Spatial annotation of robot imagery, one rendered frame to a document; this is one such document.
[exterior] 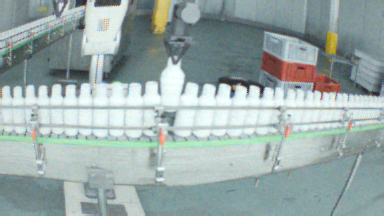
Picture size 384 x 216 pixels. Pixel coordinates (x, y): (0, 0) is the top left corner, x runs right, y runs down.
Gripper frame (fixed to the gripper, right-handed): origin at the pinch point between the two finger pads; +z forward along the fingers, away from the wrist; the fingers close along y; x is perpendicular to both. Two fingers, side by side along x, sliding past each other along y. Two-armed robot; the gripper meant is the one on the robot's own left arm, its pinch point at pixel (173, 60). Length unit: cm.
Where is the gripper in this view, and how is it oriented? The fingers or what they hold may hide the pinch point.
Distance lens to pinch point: 109.4
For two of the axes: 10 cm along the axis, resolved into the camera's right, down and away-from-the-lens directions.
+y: -3.0, -3.9, 8.7
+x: -9.4, -0.1, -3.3
